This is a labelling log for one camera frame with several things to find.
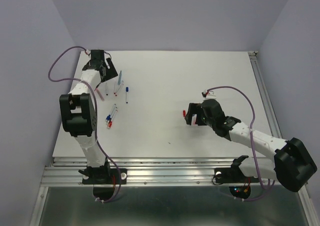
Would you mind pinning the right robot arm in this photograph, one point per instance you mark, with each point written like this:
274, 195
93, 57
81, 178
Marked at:
285, 161

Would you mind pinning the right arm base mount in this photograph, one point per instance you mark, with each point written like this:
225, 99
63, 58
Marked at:
232, 174

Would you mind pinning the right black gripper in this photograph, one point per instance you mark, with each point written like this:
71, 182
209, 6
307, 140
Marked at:
194, 108

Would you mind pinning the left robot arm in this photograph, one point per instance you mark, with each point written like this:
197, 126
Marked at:
79, 115

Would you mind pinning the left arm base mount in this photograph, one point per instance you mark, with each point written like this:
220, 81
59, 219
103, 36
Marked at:
102, 176

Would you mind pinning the right side aluminium rail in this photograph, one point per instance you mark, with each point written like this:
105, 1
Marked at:
267, 104

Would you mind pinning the aluminium rail frame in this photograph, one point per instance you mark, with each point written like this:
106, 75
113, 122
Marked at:
163, 191

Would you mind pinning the light blue pen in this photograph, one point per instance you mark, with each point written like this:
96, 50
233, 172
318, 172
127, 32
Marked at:
119, 78

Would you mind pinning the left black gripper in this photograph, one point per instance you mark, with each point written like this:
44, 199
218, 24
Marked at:
111, 72

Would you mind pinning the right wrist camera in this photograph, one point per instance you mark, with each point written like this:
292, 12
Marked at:
208, 94

